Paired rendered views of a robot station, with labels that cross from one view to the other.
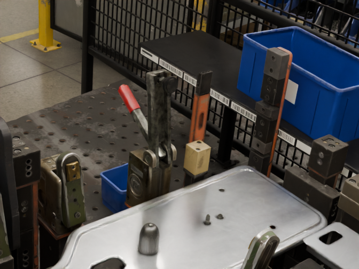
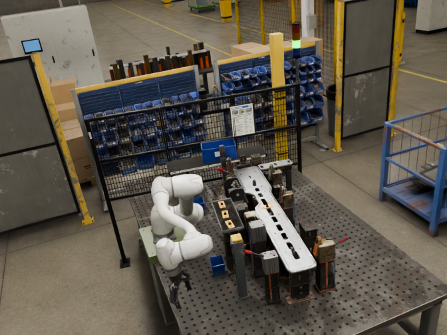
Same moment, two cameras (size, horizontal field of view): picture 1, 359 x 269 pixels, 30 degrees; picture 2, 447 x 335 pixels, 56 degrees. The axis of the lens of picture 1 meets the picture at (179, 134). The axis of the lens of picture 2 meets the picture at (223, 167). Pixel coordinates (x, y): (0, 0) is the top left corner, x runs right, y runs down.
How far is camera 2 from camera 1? 283 cm
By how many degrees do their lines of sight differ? 49
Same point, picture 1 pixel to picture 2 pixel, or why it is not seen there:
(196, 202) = (243, 177)
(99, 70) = (22, 238)
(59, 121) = (148, 215)
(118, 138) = not seen: hidden behind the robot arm
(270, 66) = (221, 149)
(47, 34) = not seen: outside the picture
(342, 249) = (265, 166)
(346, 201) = (255, 161)
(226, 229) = (253, 176)
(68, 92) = (32, 252)
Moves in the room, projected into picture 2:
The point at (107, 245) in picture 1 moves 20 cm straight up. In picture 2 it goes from (251, 189) to (249, 166)
